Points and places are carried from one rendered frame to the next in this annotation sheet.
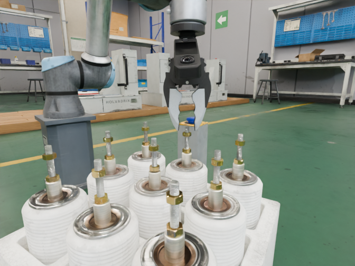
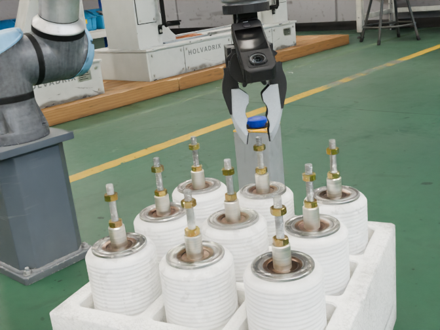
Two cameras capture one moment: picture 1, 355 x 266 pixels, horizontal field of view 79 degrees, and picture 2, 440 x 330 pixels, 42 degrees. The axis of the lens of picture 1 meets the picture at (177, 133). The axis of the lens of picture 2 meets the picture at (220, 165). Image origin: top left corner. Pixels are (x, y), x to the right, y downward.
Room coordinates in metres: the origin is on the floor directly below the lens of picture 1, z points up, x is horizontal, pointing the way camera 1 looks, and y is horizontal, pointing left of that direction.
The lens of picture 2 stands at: (-0.41, 0.11, 0.58)
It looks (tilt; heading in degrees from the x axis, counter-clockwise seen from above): 17 degrees down; 356
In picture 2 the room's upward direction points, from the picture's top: 6 degrees counter-clockwise
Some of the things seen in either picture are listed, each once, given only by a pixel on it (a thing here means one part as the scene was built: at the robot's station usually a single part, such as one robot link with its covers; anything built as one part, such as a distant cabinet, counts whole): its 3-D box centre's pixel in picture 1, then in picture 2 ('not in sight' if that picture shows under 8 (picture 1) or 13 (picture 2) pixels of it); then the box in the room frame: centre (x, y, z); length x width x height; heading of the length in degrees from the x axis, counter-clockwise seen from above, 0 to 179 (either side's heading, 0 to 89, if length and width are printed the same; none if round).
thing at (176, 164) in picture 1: (186, 164); (262, 190); (0.47, -0.02, 0.25); 0.08 x 0.08 x 0.01
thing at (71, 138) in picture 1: (69, 150); (29, 200); (0.88, 0.46, 0.15); 0.19 x 0.19 x 0.30; 42
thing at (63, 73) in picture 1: (62, 73); (2, 62); (0.88, 0.46, 0.47); 0.13 x 0.12 x 0.14; 128
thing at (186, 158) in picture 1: (186, 159); (262, 183); (0.47, -0.02, 0.26); 0.02 x 0.02 x 0.03
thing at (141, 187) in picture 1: (155, 186); (233, 219); (0.36, 0.04, 0.25); 0.08 x 0.08 x 0.01
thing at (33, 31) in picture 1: (36, 31); not in sight; (5.51, 3.32, 1.54); 0.32 x 0.02 x 0.25; 132
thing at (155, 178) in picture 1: (155, 179); (232, 210); (0.36, 0.04, 0.26); 0.02 x 0.02 x 0.03
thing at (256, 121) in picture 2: (193, 121); (256, 123); (0.65, -0.05, 0.32); 0.04 x 0.04 x 0.02
